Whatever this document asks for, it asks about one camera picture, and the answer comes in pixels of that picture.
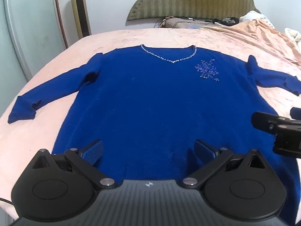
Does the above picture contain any gold tower air conditioner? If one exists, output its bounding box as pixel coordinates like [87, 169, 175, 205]
[69, 0, 92, 38]

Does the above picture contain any brown patterned pillow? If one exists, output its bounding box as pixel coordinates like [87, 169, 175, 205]
[165, 16, 220, 29]

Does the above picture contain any white quilt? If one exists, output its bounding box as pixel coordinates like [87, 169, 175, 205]
[239, 10, 274, 28]

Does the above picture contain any dark clothing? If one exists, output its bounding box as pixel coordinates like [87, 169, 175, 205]
[213, 16, 240, 26]

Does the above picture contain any blue beaded v-neck sweater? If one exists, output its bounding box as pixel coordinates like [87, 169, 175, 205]
[7, 44, 301, 226]

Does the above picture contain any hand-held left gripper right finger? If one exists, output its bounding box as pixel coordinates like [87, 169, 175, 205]
[182, 139, 269, 190]

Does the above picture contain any olive striped padded headboard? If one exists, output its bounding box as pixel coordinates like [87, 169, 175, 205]
[126, 0, 261, 22]

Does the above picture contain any cream fluffy blanket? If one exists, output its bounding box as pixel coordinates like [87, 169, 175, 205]
[284, 27, 301, 44]

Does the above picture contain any black cable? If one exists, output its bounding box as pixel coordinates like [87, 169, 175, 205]
[154, 17, 168, 28]

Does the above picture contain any pink floral bed sheet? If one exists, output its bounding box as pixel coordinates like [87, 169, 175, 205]
[0, 19, 301, 217]

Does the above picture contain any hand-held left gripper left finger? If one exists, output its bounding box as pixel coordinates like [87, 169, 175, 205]
[32, 139, 118, 190]

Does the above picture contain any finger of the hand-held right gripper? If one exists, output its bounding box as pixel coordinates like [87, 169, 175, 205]
[251, 111, 283, 133]

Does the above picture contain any frosted glass floral wardrobe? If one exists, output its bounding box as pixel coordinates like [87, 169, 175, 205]
[0, 0, 69, 120]

